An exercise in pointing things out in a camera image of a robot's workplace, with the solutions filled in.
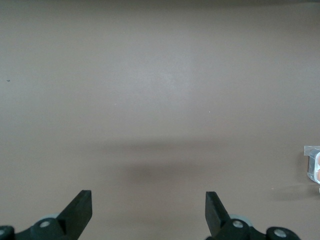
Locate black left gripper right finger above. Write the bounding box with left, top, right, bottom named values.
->
left=204, top=191, right=300, bottom=240

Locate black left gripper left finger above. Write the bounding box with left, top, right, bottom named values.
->
left=0, top=189, right=93, bottom=240

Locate clear plastic egg box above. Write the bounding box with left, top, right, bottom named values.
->
left=303, top=144, right=320, bottom=195

